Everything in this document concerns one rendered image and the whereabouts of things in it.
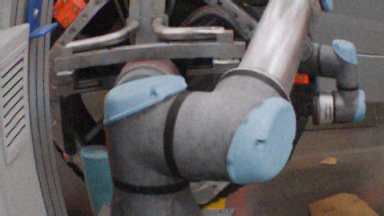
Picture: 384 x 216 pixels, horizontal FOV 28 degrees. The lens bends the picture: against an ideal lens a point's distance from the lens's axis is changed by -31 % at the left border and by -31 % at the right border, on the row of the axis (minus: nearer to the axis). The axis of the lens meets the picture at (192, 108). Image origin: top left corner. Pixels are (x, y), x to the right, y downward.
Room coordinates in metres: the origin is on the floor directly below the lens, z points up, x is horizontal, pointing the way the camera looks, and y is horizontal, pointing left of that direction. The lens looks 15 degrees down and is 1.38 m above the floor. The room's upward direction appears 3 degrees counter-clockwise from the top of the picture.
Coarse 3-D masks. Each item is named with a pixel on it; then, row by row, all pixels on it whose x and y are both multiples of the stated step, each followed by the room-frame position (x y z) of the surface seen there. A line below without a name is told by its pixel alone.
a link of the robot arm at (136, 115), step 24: (120, 96) 1.36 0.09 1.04; (144, 96) 1.34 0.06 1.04; (168, 96) 1.35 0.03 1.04; (120, 120) 1.35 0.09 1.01; (144, 120) 1.34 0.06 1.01; (168, 120) 1.33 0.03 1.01; (120, 144) 1.35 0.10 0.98; (144, 144) 1.33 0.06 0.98; (168, 144) 1.32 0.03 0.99; (120, 168) 1.36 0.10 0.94; (144, 168) 1.34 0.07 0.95; (168, 168) 1.33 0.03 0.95
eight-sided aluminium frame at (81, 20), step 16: (96, 0) 2.19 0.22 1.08; (208, 0) 2.18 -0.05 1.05; (224, 0) 2.17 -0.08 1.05; (80, 16) 2.20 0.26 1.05; (240, 16) 2.17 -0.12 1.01; (64, 32) 2.20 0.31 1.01; (80, 144) 2.24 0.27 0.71; (80, 160) 2.20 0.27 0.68; (192, 192) 2.18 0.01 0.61; (208, 192) 2.18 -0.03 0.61
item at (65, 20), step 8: (64, 0) 2.20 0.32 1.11; (72, 0) 2.20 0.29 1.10; (80, 0) 2.25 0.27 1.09; (56, 8) 2.20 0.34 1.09; (64, 8) 2.20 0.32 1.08; (72, 8) 2.20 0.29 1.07; (80, 8) 2.20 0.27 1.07; (56, 16) 2.20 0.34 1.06; (64, 16) 2.20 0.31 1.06; (72, 16) 2.20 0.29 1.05; (64, 24) 2.20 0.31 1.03
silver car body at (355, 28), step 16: (336, 0) 2.38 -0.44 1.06; (352, 0) 2.37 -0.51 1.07; (368, 0) 2.37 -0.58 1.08; (320, 16) 2.38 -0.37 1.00; (336, 16) 2.38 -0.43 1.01; (352, 16) 2.37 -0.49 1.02; (368, 16) 2.37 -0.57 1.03; (320, 32) 2.38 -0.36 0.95; (336, 32) 2.38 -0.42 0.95; (352, 32) 2.37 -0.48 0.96; (368, 32) 2.37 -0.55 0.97; (368, 48) 2.37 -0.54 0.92; (368, 64) 2.37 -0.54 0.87; (320, 80) 2.38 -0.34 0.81; (368, 80) 2.37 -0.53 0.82; (368, 96) 2.37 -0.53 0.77
